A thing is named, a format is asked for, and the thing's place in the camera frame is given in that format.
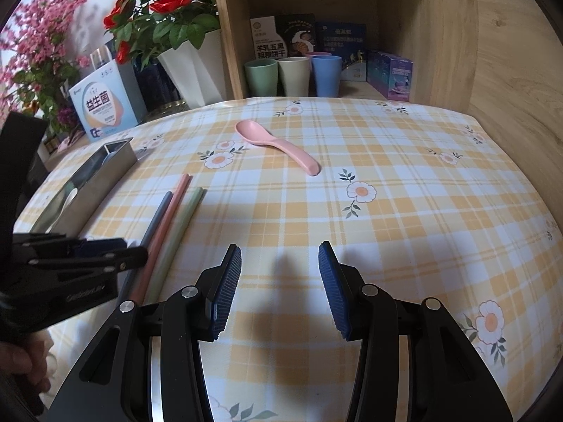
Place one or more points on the white and black snack box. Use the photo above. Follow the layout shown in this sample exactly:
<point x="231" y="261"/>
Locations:
<point x="266" y="39"/>

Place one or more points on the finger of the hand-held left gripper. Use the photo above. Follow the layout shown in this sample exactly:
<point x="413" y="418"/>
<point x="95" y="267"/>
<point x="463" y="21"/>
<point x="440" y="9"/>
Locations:
<point x="127" y="259"/>
<point x="96" y="247"/>

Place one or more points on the gold glass dish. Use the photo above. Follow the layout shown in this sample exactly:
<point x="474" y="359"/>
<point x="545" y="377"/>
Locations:
<point x="167" y="109"/>

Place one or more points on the blue cup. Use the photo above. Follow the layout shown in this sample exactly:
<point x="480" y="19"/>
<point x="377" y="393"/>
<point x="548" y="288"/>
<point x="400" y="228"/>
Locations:
<point x="326" y="77"/>

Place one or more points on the green cup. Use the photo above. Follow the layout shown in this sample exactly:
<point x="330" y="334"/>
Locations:
<point x="260" y="79"/>

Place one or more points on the person's left hand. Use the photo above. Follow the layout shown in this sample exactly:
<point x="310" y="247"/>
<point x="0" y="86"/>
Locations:
<point x="31" y="360"/>

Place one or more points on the red roses in white vase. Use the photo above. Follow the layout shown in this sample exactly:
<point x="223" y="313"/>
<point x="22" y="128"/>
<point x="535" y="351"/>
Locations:
<point x="193" y="74"/>

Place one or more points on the blue chopstick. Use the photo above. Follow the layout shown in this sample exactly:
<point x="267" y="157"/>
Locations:
<point x="158" y="215"/>

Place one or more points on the pink blossom plant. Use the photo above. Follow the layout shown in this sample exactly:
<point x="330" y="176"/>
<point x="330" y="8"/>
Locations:
<point x="39" y="44"/>

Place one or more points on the pink chopstick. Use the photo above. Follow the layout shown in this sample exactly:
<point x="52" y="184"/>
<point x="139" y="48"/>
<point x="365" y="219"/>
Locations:
<point x="173" y="202"/>
<point x="179" y="203"/>

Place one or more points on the beige cup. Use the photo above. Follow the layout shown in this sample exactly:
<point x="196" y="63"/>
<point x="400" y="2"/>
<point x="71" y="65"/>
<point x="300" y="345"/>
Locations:
<point x="294" y="77"/>

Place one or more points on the small pink box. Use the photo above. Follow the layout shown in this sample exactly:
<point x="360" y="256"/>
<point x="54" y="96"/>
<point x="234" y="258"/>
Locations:
<point x="70" y="139"/>

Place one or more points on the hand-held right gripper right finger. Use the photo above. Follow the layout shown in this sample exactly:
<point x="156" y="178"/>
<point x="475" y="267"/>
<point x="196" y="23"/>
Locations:
<point x="334" y="288"/>

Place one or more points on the long metal utensil tray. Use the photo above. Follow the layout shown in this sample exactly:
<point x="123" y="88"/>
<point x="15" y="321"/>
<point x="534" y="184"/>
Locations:
<point x="103" y="180"/>

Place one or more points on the purple box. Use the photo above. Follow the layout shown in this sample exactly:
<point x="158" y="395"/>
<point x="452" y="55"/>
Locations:
<point x="391" y="74"/>

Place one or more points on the metal tumbler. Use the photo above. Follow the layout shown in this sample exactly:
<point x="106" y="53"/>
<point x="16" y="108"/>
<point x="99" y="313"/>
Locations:
<point x="103" y="57"/>

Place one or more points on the yellow plaid floral tablecloth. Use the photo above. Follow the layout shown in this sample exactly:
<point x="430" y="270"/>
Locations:
<point x="396" y="250"/>

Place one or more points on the pink cup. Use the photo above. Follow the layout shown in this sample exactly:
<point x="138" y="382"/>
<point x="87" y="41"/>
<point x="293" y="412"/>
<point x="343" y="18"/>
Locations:
<point x="317" y="54"/>

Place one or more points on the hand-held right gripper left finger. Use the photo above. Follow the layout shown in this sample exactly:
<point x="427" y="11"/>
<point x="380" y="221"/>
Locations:
<point x="226" y="288"/>

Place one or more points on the wooden shelf unit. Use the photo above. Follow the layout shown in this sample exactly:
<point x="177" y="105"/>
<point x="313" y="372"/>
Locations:
<point x="233" y="30"/>

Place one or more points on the light blue printed box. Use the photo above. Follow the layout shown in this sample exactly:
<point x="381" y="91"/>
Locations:
<point x="105" y="105"/>

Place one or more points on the blue and white box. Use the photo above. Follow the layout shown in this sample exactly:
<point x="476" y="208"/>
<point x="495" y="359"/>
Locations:
<point x="345" y="44"/>

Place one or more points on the black chair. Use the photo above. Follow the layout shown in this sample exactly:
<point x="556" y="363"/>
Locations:
<point x="22" y="162"/>

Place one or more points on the pink spoon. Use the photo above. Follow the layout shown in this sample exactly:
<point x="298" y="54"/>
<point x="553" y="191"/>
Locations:
<point x="250" y="129"/>

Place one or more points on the beige spoon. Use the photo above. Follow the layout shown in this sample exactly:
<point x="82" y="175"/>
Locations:
<point x="68" y="200"/>

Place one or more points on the light blue spoon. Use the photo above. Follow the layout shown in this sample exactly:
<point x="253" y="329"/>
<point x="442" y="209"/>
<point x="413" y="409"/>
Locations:
<point x="109" y="158"/>

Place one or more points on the dark illustrated box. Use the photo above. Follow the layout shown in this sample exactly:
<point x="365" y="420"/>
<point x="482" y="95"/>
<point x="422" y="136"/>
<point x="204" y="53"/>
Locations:
<point x="299" y="35"/>

